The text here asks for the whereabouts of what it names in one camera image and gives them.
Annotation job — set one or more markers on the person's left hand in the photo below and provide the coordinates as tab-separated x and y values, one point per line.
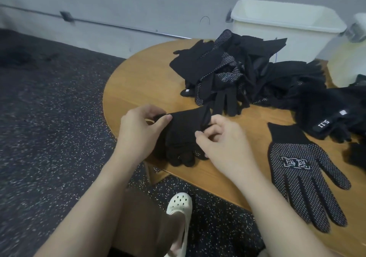
137	137

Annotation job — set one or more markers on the person's right hand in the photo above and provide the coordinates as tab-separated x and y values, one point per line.
231	148

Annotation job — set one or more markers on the pile of black gloves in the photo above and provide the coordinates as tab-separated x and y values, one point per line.
156	153
229	71

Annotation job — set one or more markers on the black dotted glove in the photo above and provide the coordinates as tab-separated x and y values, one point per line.
180	154
186	125
297	177

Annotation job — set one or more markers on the white plastic bin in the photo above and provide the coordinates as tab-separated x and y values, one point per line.
354	60
297	37

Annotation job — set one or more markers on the person's right forearm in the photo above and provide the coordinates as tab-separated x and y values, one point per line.
286	225

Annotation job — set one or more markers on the person's left forearm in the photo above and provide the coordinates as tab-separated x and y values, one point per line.
91	214

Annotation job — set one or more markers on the person's left white shoe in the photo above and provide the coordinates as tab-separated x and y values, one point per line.
180	205

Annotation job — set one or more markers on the person's left leg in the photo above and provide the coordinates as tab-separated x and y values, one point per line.
143	225

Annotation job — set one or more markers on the grey wall pipe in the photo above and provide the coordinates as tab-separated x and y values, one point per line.
114	25

